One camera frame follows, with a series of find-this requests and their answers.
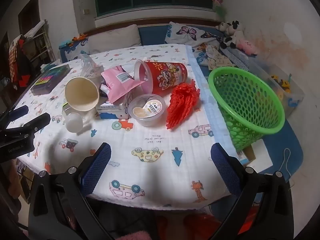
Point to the orange toy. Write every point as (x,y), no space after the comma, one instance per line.
(77,38)

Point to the red plastic item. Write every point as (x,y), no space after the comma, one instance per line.
(200,226)

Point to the clear plastic bag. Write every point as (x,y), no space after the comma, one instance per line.
(87,65)

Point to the clear plastic storage box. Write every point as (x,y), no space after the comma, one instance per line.
(295,97)

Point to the light blue toy car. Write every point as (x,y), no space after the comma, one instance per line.
(65,43)

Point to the yellow toy truck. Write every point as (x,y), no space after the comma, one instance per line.
(282,83)

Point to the plain white pillow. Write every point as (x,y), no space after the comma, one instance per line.
(112,38)

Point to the red fringed pompom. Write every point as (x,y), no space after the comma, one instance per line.
(182,102)

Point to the grey striped cloth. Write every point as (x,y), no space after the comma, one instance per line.
(237,57)

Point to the red black hanging clothes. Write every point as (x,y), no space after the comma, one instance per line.
(18,57)

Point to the printed white blanket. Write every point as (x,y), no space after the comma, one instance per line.
(150,135)

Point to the pink plush toy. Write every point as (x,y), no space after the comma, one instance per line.
(246,46)

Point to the pink snack packet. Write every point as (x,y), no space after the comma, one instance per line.
(117,85)

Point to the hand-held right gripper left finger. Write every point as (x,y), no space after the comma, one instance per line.
(96,170)

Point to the white wall socket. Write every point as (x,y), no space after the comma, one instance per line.
(86,11)

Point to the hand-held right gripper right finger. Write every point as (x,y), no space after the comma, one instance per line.
(225,170)

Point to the beige paper cup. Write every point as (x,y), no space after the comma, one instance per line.
(81,93)

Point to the black white cow plush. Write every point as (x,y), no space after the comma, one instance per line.
(233,33)

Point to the white cardboard box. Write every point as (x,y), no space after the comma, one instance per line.
(262,155)

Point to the butterfly print pillow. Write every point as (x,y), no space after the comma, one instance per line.
(187,33)

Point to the green plastic mesh basket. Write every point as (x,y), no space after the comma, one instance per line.
(250,120)

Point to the dark colourful flat box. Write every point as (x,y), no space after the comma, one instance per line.
(50,78)

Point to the metal clothes rack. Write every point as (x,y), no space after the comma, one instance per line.
(42,42)

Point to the white blue milk carton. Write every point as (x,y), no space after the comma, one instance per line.
(110,111)

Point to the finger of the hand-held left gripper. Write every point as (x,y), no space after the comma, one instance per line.
(37,122)
(17,112)

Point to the red printed paper bucket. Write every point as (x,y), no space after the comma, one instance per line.
(167,77)

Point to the beige patterned garment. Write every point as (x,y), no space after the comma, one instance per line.
(220,58)

